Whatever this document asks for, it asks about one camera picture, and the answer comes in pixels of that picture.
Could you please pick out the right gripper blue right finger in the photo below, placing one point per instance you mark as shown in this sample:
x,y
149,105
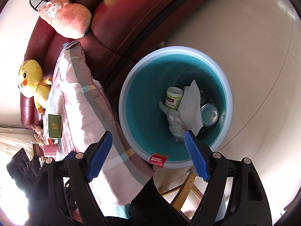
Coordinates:
x,y
199,160

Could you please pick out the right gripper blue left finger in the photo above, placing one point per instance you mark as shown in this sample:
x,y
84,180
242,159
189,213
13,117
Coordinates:
x,y
97,154

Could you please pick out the pink paper cup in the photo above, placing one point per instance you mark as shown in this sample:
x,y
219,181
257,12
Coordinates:
x,y
51,150

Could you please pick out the white paper tissue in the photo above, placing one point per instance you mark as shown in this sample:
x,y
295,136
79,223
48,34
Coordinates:
x,y
190,109

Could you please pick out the red soda can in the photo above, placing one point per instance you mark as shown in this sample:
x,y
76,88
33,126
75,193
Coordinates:
x,y
209,112

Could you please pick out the white supplement jar green band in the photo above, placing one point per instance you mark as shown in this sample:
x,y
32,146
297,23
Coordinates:
x,y
173,97

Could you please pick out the green tea box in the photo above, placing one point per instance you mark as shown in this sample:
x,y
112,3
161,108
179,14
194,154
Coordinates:
x,y
54,126

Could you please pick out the clear plastic water bottle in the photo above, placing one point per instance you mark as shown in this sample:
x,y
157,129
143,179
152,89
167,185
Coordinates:
x,y
176,127

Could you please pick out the teal plastic trash bin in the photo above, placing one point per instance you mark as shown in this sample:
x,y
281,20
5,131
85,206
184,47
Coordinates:
x,y
145,126

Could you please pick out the beige rabbit plush toy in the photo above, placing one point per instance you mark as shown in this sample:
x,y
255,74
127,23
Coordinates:
x,y
38,136

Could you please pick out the pink plaid tablecloth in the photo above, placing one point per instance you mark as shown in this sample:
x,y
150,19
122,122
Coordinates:
x,y
86,114

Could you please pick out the yellow chick plush toy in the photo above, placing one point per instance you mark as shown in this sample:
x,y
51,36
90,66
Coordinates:
x,y
32,84

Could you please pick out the dark red leather sofa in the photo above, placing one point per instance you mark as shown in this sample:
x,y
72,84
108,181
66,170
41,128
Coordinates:
x,y
122,32

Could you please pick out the pink carrot bunny plush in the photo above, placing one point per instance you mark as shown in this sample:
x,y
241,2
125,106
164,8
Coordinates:
x,y
70,20

